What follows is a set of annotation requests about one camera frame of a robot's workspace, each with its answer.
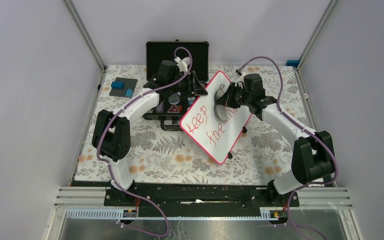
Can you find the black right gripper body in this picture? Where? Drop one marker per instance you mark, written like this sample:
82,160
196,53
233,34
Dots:
236,97

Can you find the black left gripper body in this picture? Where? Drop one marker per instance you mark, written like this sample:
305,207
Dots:
184,86

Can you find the pink framed whiteboard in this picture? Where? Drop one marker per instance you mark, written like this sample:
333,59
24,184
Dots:
217,138

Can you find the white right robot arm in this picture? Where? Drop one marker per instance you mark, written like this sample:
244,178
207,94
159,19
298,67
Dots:
312,151

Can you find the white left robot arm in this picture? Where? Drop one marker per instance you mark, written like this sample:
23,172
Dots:
112,135

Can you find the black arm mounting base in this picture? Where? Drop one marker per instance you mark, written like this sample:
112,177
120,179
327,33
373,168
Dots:
187,198

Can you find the black open carrying case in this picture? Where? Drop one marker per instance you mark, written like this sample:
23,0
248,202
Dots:
163,75

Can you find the grey lego baseplate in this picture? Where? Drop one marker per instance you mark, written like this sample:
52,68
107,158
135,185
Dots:
129,83

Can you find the small blue lego brick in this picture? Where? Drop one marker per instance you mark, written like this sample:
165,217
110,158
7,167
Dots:
129,93

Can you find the floral patterned table mat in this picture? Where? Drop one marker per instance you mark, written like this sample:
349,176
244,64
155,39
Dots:
158,156

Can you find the blue corner block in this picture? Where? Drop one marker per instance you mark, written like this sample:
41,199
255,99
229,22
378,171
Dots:
292,63

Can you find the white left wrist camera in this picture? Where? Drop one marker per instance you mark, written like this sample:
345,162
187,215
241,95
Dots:
183,64

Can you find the white slotted cable duct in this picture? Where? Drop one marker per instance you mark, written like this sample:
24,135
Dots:
142,214

